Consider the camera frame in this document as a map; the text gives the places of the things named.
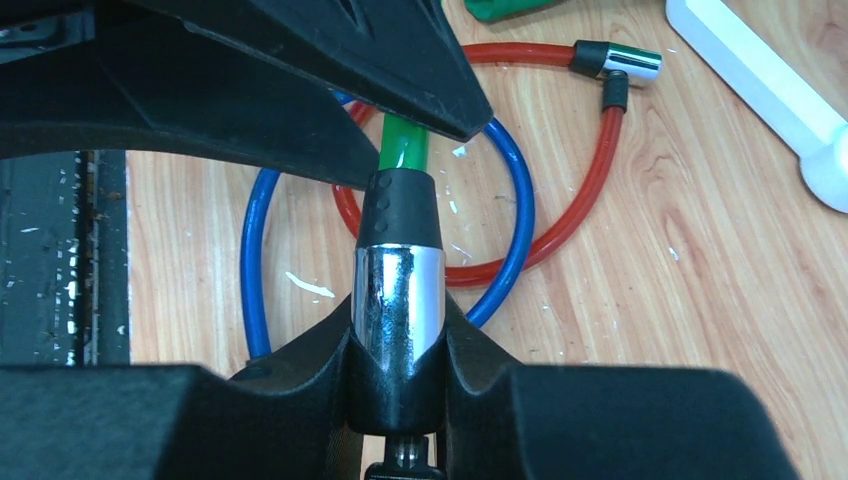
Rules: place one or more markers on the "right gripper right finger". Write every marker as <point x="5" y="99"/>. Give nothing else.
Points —
<point x="510" y="420"/>

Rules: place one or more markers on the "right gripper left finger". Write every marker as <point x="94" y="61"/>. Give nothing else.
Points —
<point x="280" y="418"/>

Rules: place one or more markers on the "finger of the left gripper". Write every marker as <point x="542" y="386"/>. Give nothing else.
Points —
<point x="86" y="75"/>
<point x="401" y="56"/>

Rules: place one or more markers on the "blue cable lock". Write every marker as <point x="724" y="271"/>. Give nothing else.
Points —
<point x="517" y="218"/>

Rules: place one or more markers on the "green cable lock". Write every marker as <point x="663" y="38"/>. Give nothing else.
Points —
<point x="397" y="381"/>

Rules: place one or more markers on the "green t-shirt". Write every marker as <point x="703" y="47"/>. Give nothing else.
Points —
<point x="489" y="11"/>

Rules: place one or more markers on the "white clothes rack stand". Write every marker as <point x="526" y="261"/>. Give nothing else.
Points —
<point x="782" y="99"/>

